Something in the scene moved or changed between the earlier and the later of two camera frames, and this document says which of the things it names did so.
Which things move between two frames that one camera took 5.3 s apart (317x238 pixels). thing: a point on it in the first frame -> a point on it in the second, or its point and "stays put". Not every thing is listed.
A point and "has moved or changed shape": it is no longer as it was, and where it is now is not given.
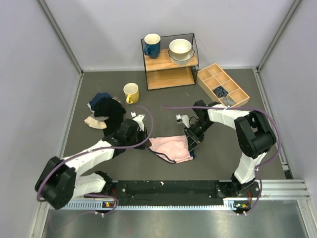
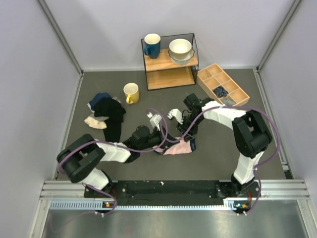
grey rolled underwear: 228,102 stays put
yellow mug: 132,92 stays put
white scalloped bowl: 181,61 stays put
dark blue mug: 152,44 stays put
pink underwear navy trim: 174,148 has moved or changed shape
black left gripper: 145,142 -> 161,136
